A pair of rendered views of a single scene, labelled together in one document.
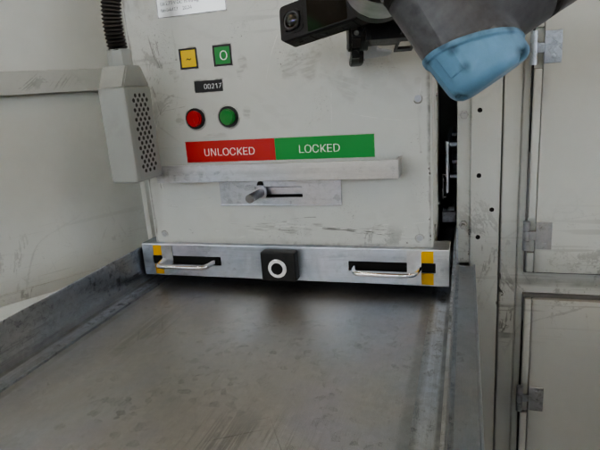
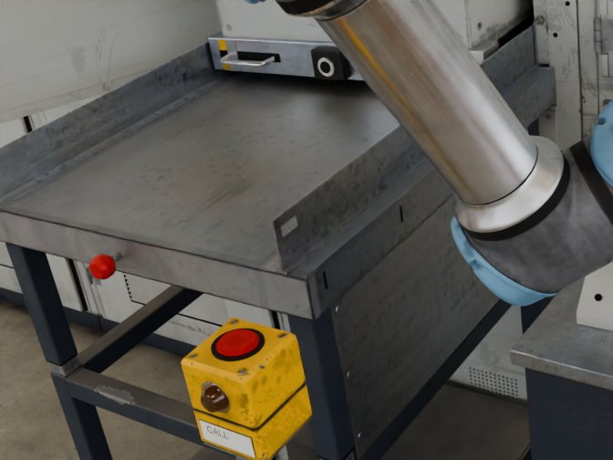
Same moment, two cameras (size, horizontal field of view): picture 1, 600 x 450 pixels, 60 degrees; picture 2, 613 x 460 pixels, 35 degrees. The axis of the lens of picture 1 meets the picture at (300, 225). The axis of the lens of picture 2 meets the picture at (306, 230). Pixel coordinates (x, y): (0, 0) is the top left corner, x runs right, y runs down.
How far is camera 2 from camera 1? 83 cm
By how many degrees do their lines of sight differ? 24
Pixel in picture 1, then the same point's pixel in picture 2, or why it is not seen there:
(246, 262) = (303, 60)
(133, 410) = (171, 175)
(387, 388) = not seen: hidden behind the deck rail
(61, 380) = (126, 155)
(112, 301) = (178, 95)
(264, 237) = (318, 33)
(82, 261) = (159, 54)
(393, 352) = not seen: hidden behind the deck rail
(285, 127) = not seen: outside the picture
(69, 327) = (138, 116)
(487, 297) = (569, 104)
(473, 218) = (549, 13)
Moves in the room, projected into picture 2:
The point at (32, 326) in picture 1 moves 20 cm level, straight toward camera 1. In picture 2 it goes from (106, 112) to (109, 156)
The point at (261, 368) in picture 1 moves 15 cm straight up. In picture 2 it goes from (275, 153) to (256, 54)
